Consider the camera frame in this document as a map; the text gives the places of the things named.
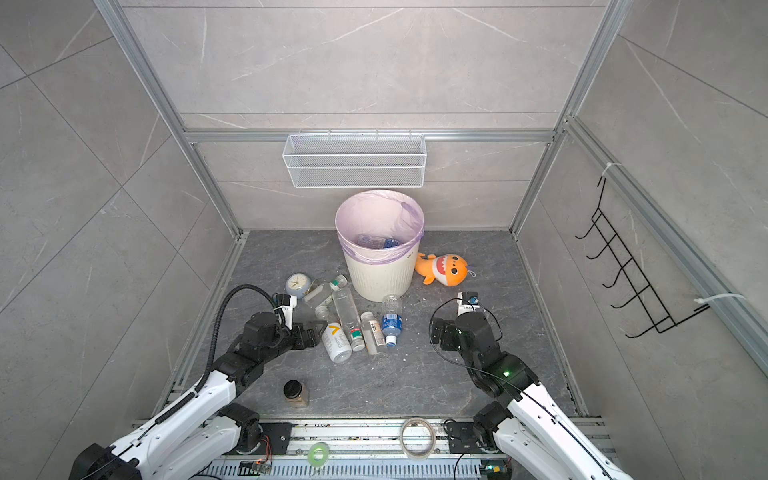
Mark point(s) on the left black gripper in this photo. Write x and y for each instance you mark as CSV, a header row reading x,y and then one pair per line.
x,y
313,337

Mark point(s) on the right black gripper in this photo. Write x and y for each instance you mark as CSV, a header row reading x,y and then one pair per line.
x,y
451,329

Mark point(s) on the white bottle yellow label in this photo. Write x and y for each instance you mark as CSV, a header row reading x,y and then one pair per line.
x,y
336,343

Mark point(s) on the clear bluish bottle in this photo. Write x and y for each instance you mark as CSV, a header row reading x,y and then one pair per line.
x,y
371,241

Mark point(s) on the blue label bottle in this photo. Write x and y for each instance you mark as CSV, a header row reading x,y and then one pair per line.
x,y
391,321
390,243

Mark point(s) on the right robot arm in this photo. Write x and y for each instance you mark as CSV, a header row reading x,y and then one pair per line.
x,y
523,421

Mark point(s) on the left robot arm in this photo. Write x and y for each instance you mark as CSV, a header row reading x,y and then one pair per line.
x,y
206,422

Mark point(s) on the cream ribbed waste bin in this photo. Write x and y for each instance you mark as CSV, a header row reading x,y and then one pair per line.
x,y
375,282

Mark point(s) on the pink plastic bin liner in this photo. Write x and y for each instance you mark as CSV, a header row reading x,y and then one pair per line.
x,y
379,213

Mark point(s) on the flower label bottle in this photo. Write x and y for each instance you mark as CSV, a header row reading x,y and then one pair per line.
x,y
322,294

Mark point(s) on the small round white clock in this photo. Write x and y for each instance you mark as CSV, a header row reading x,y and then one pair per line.
x,y
298,284

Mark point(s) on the brown jar black lid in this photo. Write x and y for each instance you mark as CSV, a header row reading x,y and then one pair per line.
x,y
296,393

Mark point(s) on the tall clear green-cap bottle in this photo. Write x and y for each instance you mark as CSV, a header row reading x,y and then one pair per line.
x,y
349,317

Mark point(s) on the orange shark plush toy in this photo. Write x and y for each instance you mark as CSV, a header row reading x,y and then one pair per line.
x,y
449,270

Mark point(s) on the square clear tea bottle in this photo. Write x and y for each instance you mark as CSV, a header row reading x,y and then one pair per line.
x,y
374,338

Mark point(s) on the roll of clear tape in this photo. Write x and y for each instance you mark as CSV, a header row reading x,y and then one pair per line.
x,y
417,438

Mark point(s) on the green tape roll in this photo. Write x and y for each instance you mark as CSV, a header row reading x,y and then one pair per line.
x,y
318,455

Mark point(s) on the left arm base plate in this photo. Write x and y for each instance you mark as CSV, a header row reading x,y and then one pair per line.
x,y
270,439

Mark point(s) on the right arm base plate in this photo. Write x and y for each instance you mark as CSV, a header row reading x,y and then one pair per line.
x,y
462,438

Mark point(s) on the white wire mesh basket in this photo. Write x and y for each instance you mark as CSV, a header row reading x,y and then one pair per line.
x,y
363,160

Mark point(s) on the black wire hook rack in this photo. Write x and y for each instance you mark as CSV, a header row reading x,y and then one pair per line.
x,y
628,269

